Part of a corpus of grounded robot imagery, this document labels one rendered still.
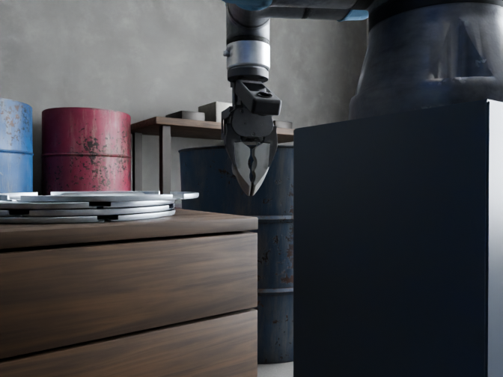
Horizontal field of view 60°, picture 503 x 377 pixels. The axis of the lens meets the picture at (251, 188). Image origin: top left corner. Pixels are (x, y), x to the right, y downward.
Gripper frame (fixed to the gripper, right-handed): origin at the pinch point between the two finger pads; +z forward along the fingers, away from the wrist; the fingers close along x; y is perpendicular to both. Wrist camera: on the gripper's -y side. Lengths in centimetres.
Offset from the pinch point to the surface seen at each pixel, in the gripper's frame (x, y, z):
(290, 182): -14.5, 17.9, -0.9
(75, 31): 49, 289, -116
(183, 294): 13.7, -14.9, 13.2
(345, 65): -234, 379, -137
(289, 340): -14.9, 19.2, 34.1
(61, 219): 28.1, -13.7, 3.5
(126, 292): 20.7, -17.1, 12.0
